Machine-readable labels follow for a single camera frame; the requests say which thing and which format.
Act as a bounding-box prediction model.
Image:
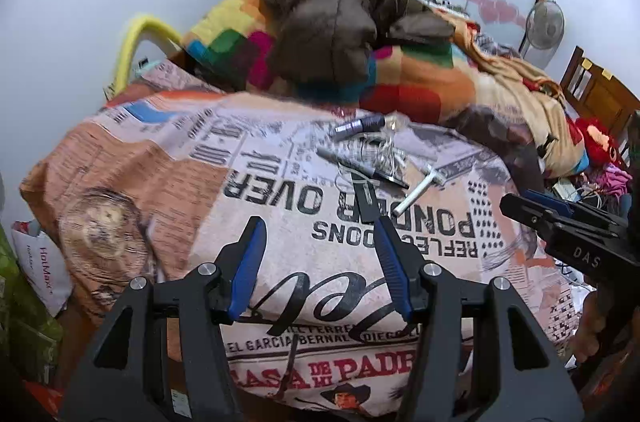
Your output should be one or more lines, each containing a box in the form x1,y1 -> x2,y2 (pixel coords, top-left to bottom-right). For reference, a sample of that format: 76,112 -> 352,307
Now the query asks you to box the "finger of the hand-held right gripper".
500,193 -> 616,239
525,189 -> 616,225

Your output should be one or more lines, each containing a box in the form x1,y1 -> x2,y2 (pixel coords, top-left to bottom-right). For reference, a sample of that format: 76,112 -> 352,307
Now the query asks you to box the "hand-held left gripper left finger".
60,216 -> 268,422

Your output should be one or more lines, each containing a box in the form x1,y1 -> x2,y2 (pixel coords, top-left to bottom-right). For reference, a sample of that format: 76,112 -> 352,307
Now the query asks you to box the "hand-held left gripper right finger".
372,216 -> 586,422

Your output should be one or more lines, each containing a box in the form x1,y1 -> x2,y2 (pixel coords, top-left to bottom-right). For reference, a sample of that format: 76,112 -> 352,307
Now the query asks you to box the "white disposable razor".
392,162 -> 448,217

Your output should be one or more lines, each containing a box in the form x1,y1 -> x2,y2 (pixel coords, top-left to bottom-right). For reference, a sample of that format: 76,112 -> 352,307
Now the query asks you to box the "black marker pen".
316,146 -> 408,189

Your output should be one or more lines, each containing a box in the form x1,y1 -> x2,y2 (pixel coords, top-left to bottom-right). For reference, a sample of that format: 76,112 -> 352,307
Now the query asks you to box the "clear plastic wrapper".
340,116 -> 408,184

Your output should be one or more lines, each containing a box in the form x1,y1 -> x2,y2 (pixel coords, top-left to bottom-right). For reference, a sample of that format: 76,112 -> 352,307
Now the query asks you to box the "dark purple cylindrical tube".
332,113 -> 386,139

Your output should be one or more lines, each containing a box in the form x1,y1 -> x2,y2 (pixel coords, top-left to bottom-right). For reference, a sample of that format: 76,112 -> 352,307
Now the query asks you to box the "pink cloth pile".
595,165 -> 633,203

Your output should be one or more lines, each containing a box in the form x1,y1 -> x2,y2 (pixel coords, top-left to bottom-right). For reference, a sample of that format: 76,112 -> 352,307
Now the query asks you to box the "red plush toy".
575,117 -> 626,165

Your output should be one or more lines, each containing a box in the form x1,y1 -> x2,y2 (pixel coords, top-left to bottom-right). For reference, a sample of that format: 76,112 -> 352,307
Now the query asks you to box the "dark patterned cloth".
450,105 -> 546,193

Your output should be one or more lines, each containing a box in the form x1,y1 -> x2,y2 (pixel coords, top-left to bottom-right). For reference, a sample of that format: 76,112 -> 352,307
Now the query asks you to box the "beige patterned blanket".
435,10 -> 591,178

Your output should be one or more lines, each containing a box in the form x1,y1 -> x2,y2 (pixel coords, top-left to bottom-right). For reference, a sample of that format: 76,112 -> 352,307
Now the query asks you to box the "newsprint printed blanket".
20,62 -> 591,418

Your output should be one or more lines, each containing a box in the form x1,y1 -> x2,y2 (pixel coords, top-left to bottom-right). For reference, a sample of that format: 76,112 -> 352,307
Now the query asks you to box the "wooden headboard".
560,46 -> 640,153

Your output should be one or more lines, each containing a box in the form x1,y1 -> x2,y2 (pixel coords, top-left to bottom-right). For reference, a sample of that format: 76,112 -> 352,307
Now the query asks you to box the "colourful checkered blanket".
180,0 -> 501,123

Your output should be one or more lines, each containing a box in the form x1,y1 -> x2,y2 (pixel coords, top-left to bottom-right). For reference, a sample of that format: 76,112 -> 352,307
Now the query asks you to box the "standing fan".
517,0 -> 566,56

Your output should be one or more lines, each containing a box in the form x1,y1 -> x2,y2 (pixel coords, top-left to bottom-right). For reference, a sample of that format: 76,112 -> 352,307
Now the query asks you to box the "white shopping bag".
11,219 -> 73,318

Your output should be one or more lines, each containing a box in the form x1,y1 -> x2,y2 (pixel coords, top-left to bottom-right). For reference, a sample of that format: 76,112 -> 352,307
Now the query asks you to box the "green plastic bag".
0,227 -> 63,383

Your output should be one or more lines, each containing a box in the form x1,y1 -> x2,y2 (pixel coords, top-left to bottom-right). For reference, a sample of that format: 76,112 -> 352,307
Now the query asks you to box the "brown padded jacket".
260,0 -> 456,86

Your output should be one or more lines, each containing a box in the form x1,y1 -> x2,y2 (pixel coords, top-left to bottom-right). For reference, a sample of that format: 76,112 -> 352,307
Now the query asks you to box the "yellow foam tube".
114,16 -> 183,96

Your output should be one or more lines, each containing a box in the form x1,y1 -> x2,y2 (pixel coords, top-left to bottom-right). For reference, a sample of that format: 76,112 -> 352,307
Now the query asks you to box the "wooden bed frame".
167,45 -> 206,76

